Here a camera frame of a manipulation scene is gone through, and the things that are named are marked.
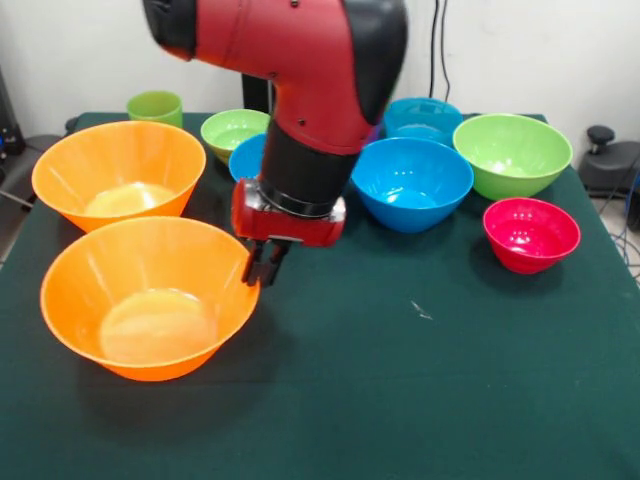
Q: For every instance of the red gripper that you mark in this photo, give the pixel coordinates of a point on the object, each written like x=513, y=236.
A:
x=290, y=227

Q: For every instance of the large green plastic bowl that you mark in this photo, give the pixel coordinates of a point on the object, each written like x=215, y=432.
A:
x=510, y=145

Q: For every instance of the small green plastic bowl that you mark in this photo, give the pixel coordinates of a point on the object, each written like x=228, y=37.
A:
x=230, y=130

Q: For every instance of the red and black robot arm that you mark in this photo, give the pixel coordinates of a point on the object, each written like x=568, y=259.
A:
x=300, y=75

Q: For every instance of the black equipment box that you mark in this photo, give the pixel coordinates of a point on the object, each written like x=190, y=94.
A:
x=10, y=130

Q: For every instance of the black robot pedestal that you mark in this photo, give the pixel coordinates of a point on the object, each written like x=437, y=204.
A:
x=255, y=95

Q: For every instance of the green plastic cup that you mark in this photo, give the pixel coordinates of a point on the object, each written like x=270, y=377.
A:
x=155, y=110

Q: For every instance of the small pink plastic bowl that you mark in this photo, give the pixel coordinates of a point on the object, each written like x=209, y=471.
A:
x=530, y=230

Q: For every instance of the black stand base with knob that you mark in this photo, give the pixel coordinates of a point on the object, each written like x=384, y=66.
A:
x=615, y=165

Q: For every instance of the small translucent blue bowl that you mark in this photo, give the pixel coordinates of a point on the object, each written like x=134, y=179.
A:
x=422, y=117

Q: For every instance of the large orange plastic bowl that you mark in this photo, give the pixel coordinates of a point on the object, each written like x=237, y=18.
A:
x=150, y=260
x=115, y=155

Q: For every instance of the blue plastic bowl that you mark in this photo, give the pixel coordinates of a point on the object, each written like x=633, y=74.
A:
x=410, y=175
x=247, y=160

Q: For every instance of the dark green table cloth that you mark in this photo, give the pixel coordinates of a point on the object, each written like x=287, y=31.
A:
x=370, y=400

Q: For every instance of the dark grey stand base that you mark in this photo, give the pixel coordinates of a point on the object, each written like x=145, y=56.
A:
x=22, y=160

